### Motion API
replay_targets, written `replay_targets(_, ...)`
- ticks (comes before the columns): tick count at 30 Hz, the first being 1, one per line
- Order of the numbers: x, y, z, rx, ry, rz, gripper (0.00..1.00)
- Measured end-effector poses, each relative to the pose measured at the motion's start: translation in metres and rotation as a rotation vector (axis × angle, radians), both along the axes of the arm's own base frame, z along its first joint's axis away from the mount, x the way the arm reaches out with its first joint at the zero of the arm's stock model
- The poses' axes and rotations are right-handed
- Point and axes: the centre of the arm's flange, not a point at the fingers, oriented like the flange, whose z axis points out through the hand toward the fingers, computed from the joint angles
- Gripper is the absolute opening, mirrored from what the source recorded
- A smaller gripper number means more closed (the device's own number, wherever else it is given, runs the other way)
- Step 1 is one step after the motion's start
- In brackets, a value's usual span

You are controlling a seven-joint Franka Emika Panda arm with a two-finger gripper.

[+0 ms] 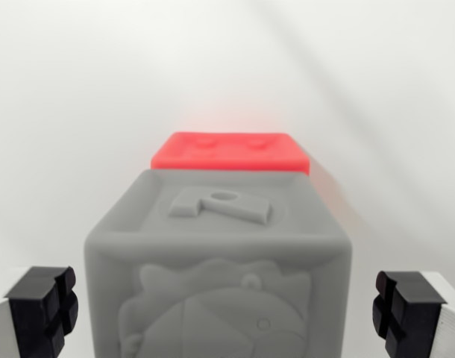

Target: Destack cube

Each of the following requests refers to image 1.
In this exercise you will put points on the black-padded silver gripper right finger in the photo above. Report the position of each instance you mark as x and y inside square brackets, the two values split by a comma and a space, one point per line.
[410, 317]

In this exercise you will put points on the red embossed toy cube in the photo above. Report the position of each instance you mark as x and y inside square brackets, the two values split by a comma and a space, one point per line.
[231, 153]

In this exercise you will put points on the black-padded silver gripper left finger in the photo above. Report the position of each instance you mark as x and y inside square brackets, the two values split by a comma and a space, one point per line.
[30, 320]

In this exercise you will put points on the grey embossed toy cube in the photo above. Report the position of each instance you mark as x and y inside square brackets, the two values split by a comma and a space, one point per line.
[216, 261]

